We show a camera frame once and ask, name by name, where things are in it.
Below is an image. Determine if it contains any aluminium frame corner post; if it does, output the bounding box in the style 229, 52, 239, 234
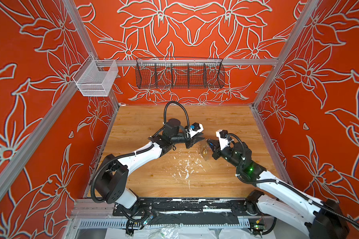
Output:
252, 0, 319, 110
63, 1, 119, 109

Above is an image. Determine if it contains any clear acrylic basket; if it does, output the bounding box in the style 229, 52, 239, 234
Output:
73, 54, 119, 97

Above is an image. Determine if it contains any black wire mesh basket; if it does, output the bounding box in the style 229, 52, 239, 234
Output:
135, 57, 225, 90

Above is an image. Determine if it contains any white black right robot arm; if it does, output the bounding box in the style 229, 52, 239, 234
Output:
206, 130, 359, 239

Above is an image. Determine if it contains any aluminium frame corner post right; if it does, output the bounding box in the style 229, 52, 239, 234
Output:
252, 0, 319, 110

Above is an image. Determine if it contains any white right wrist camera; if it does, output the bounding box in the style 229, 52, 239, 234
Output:
216, 129, 230, 150

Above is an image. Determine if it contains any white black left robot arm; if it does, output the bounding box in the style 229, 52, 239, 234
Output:
90, 101, 204, 211

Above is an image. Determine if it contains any aluminium horizontal back rail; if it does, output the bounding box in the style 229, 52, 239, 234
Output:
96, 58, 278, 67

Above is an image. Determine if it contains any aluminium frame corner post left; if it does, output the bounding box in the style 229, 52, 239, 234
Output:
63, 1, 119, 109

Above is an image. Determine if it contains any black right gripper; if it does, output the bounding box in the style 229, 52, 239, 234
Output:
206, 138, 244, 171

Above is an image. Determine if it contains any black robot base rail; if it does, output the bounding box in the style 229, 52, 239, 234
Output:
71, 195, 276, 237

